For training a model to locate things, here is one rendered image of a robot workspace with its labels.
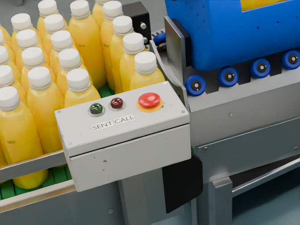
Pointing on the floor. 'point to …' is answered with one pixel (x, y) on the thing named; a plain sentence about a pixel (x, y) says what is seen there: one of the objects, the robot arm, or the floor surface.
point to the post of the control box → (134, 200)
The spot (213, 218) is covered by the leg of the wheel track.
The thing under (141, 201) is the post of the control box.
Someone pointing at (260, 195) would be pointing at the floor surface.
